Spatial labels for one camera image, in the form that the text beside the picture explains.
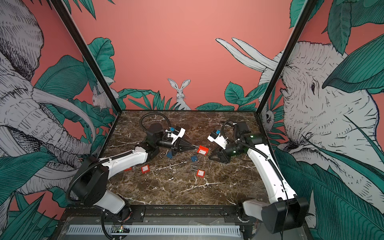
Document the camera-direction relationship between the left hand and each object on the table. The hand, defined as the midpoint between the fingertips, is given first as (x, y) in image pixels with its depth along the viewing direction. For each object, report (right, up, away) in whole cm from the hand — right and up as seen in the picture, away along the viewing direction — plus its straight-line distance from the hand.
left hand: (193, 147), depth 68 cm
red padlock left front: (-29, -16, +20) cm, 39 cm away
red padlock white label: (+3, -18, +18) cm, 26 cm away
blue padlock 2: (-17, -9, +27) cm, 33 cm away
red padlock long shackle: (+4, -1, -1) cm, 5 cm away
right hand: (+8, -3, +2) cm, 9 cm away
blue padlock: (0, -11, +25) cm, 27 cm away
